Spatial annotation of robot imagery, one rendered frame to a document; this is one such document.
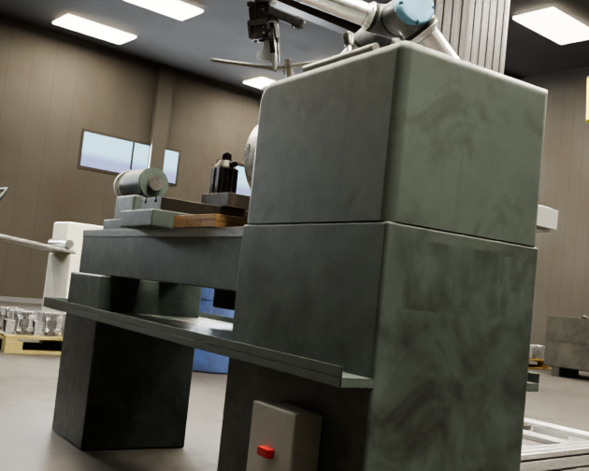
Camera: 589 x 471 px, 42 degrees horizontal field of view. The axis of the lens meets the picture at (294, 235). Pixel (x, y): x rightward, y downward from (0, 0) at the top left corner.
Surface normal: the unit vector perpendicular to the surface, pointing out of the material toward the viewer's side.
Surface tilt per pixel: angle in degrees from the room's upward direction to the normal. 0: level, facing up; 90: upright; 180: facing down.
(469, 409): 90
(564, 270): 90
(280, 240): 90
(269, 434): 90
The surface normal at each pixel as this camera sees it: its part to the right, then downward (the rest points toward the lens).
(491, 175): 0.55, 0.00
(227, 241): -0.83, -0.12
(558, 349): -0.60, -0.12
